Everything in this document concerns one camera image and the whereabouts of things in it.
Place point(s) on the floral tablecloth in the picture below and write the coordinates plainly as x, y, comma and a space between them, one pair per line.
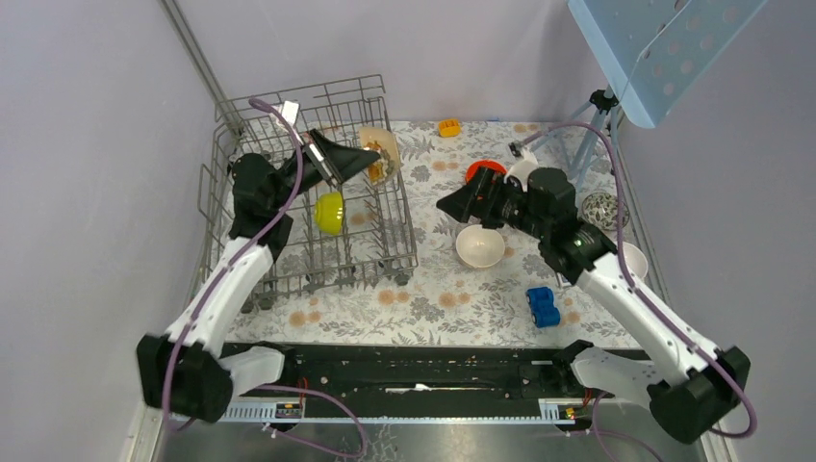
444, 303

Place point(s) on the yellow-green plastic bowl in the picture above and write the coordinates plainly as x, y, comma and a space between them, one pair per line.
329, 213

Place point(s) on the small white ceramic bowl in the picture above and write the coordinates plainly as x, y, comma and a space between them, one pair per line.
636, 260

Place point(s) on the yellow plastic toy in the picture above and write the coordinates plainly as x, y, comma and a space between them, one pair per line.
449, 128

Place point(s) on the grey wire dish rack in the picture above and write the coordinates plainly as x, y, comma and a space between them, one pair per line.
377, 241

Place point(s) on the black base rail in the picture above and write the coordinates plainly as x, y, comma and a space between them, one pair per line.
426, 382

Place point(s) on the beige ribbed ceramic bowl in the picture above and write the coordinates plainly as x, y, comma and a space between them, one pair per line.
478, 247

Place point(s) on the beige floral ceramic bowl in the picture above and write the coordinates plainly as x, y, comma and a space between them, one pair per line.
382, 156

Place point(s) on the light blue perforated stand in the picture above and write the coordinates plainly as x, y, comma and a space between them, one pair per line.
651, 53

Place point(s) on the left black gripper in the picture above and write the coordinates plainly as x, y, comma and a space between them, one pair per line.
346, 161

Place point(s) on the blue toy car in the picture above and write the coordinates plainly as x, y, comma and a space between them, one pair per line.
541, 301

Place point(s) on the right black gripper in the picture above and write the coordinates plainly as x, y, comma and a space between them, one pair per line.
464, 202

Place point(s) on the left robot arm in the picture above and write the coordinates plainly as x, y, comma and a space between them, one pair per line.
184, 371

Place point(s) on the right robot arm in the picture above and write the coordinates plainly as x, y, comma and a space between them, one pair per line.
692, 384

